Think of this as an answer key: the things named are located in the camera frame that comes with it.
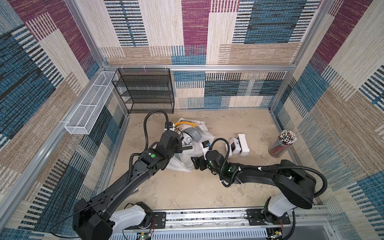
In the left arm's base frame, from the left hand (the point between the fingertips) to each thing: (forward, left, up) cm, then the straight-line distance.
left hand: (178, 139), depth 78 cm
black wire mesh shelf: (+46, +27, -4) cm, 54 cm away
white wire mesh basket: (+3, +43, +13) cm, 45 cm away
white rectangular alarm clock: (+2, -39, -16) cm, 42 cm away
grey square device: (+11, -9, -10) cm, 17 cm away
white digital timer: (+6, -4, -20) cm, 22 cm away
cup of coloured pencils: (+2, -58, -4) cm, 58 cm away
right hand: (-3, -11, -14) cm, 18 cm away
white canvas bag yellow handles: (-3, -1, -19) cm, 19 cm away
